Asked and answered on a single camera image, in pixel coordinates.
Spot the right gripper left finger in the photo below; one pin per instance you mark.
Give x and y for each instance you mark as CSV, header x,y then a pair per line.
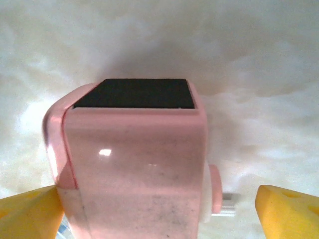
x,y
27,216

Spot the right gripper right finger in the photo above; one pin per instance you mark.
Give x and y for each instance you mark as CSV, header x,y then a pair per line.
x,y
289,216

